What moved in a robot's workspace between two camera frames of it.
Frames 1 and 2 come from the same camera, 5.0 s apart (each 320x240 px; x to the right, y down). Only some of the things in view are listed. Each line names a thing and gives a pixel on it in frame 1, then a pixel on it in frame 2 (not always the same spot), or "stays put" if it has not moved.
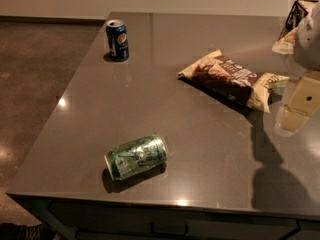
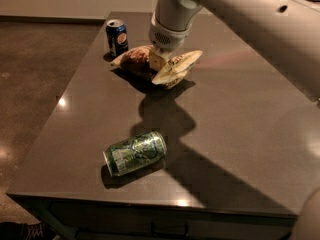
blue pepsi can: (117, 36) stays put
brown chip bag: (225, 76) → (164, 76)
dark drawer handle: (168, 234) stays put
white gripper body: (308, 43) → (167, 37)
